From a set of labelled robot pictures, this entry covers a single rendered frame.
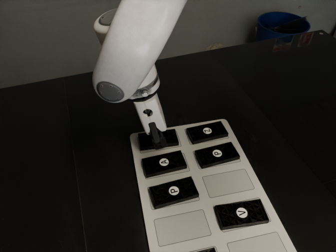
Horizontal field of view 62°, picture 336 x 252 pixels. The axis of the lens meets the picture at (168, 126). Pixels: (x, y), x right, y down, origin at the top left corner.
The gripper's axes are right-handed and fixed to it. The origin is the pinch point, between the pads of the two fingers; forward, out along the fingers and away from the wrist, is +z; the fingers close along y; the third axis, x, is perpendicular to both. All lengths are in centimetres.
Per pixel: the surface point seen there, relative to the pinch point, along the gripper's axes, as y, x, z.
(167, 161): -7.7, -0.7, 1.4
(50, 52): 147, 68, 43
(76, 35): 150, 46, 38
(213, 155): -8.0, -11.7, 3.8
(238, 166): -11.4, -16.6, 6.0
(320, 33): 47, -73, 19
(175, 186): -14.8, -1.1, 1.5
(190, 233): -25.1, -1.8, 2.9
